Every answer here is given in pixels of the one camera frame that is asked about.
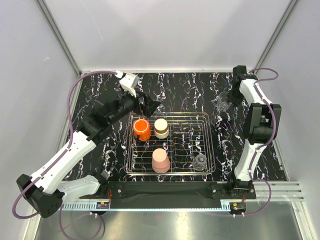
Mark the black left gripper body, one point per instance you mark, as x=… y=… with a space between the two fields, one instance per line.
x=129 y=103

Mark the orange translucent plastic cup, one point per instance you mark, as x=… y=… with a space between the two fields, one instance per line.
x=142 y=129

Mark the beige brown ceramic cup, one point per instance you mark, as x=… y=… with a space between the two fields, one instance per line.
x=161 y=128

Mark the pink plastic cup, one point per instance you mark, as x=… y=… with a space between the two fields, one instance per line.
x=160 y=161

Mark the large clear glass cup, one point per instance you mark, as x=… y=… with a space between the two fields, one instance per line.
x=223 y=102

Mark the small clear glass cup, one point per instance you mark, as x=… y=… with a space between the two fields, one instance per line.
x=199 y=163

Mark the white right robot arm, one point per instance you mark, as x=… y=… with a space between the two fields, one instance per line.
x=259 y=130

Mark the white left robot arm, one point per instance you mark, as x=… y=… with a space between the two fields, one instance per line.
x=44 y=189

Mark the black marbled table mat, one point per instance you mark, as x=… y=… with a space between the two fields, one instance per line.
x=177 y=92

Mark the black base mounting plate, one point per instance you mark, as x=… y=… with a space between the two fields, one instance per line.
x=175 y=194

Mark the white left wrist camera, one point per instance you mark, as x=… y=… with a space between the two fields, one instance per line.
x=129 y=82

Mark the metal wire dish rack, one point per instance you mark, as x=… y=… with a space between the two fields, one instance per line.
x=189 y=135

